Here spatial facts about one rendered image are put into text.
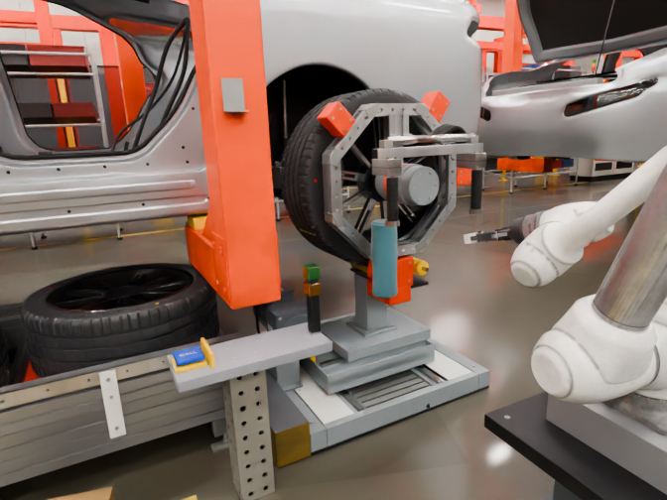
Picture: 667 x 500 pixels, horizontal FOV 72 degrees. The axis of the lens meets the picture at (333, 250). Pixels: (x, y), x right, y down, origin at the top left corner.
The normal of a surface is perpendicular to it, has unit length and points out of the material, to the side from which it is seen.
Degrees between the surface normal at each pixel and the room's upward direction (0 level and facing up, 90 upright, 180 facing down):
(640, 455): 90
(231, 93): 90
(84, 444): 90
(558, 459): 0
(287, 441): 90
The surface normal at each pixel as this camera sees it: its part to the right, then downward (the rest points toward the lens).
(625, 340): -0.12, -0.14
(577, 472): -0.04, -0.97
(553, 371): -0.94, 0.22
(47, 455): 0.47, 0.20
